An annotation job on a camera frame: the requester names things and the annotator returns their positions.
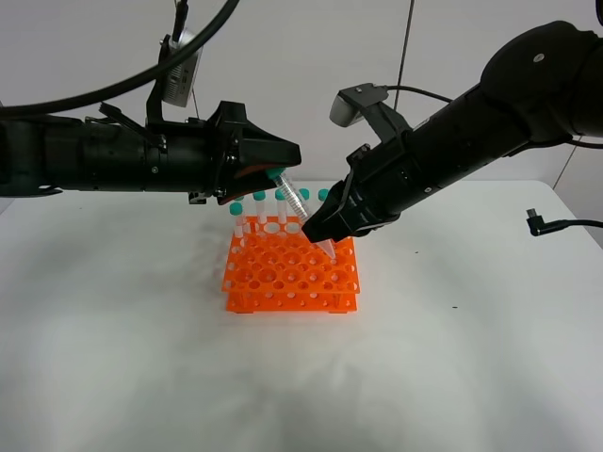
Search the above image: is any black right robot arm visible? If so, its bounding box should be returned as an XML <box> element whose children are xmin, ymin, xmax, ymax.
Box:
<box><xmin>303</xmin><ymin>21</ymin><xmax>602</xmax><ymax>242</ymax></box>

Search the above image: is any teal capped test tube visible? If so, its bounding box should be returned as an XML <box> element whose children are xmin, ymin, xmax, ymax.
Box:
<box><xmin>266</xmin><ymin>167</ymin><xmax>338</xmax><ymax>261</ymax></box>

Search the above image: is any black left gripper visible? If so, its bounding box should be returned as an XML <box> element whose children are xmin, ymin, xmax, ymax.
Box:
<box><xmin>188</xmin><ymin>101</ymin><xmax>302</xmax><ymax>205</ymax></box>

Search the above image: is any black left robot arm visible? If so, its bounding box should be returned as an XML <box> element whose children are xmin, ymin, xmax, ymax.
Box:
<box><xmin>1</xmin><ymin>101</ymin><xmax>302</xmax><ymax>204</ymax></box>

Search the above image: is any loose black usb cable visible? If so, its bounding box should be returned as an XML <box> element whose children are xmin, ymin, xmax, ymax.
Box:
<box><xmin>525</xmin><ymin>206</ymin><xmax>603</xmax><ymax>238</ymax></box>

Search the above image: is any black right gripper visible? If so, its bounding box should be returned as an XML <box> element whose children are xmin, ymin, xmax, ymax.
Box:
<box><xmin>302</xmin><ymin>137</ymin><xmax>424</xmax><ymax>243</ymax></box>

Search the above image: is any orange test tube rack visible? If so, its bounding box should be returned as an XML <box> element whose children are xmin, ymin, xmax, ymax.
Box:
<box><xmin>221</xmin><ymin>216</ymin><xmax>361</xmax><ymax>314</ymax></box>

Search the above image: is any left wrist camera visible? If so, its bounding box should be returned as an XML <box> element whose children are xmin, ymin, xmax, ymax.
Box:
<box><xmin>159</xmin><ymin>28</ymin><xmax>203</xmax><ymax>107</ymax></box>

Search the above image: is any second row tube left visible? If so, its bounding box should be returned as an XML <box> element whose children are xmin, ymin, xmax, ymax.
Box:
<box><xmin>234</xmin><ymin>215</ymin><xmax>246</xmax><ymax>238</ymax></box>

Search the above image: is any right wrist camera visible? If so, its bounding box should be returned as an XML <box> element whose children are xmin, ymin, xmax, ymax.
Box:
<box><xmin>329</xmin><ymin>83</ymin><xmax>388</xmax><ymax>128</ymax></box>

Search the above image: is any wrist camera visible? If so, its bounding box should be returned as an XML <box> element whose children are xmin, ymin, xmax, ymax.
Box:
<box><xmin>159</xmin><ymin>28</ymin><xmax>203</xmax><ymax>107</ymax></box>
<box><xmin>329</xmin><ymin>83</ymin><xmax>388</xmax><ymax>128</ymax></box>

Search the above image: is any back row tube far left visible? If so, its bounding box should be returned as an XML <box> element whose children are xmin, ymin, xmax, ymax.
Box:
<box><xmin>229</xmin><ymin>202</ymin><xmax>243</xmax><ymax>217</ymax></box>

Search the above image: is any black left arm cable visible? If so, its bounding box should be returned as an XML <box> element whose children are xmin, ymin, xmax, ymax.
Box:
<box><xmin>0</xmin><ymin>0</ymin><xmax>242</xmax><ymax>117</ymax></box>

